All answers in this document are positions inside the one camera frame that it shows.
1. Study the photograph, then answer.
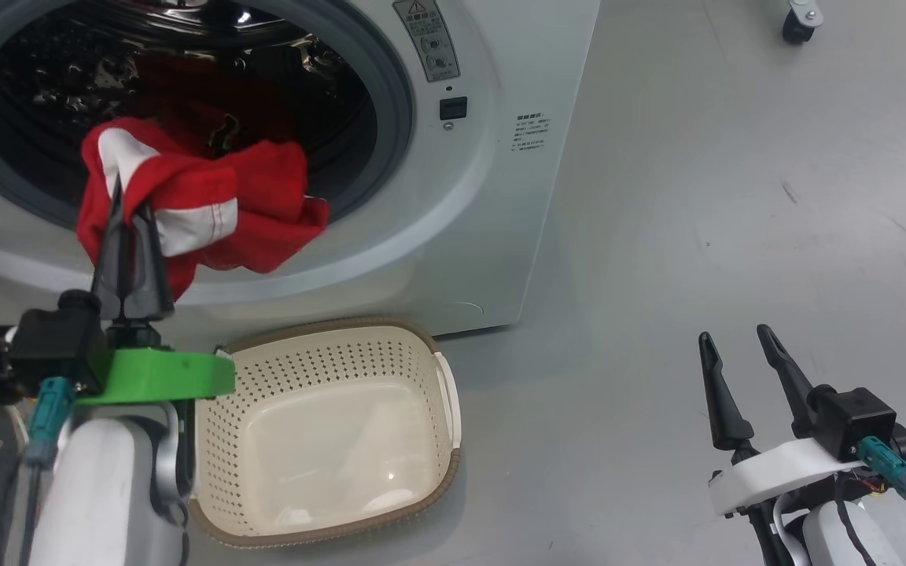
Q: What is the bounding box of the red and white jersey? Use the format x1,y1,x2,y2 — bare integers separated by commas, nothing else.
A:
75,59,331,304

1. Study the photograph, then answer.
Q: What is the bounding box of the grey warning label sticker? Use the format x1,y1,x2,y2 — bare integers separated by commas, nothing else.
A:
392,0,461,83

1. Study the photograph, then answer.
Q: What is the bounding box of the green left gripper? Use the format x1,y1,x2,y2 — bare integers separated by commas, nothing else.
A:
78,176,237,407

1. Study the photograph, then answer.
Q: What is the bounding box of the cream perforated laundry basket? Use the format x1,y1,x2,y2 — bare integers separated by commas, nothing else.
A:
186,317,463,549

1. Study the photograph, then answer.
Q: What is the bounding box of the white front-load washing machine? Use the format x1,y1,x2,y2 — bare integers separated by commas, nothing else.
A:
0,0,602,340

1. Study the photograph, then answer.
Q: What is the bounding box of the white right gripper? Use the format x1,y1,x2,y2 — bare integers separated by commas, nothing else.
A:
698,323,856,517

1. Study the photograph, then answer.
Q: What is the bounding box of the black grey caster wheel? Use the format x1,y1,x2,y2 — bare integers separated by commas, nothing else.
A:
781,0,826,45

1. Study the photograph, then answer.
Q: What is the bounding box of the left cable with teal connector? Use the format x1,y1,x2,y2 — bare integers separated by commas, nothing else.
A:
17,377,77,566

